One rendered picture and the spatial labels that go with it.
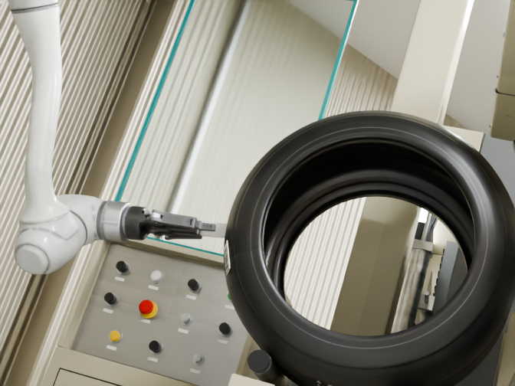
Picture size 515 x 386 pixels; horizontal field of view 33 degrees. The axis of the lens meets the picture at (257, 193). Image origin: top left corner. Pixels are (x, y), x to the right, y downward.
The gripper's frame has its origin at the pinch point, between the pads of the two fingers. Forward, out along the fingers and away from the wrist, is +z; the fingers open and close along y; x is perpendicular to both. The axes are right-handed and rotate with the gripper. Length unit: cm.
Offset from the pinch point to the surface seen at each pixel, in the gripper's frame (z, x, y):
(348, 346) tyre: 32.5, 25.0, -12.7
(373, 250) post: 31.8, -8.1, 27.7
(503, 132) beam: 60, -39, 22
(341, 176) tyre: 23.4, -21.4, 15.1
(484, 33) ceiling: 62, -242, 289
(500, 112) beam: 59, -39, 12
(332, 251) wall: -22, -115, 352
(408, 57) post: 35, -63, 28
